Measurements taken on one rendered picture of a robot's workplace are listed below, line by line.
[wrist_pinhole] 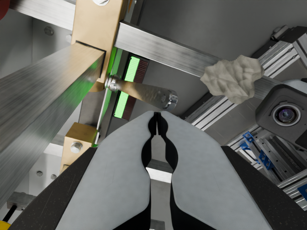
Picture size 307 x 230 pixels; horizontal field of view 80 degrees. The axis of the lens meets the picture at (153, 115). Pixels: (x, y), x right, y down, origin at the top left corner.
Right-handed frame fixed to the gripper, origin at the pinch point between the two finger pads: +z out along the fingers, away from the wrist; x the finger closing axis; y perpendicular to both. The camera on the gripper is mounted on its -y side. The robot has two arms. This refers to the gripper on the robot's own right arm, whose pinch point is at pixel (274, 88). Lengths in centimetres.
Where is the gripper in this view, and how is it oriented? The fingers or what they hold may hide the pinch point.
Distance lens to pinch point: 36.9
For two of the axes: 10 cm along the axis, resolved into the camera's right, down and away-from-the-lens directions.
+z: 0.0, -5.1, 8.6
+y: 9.4, 2.9, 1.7
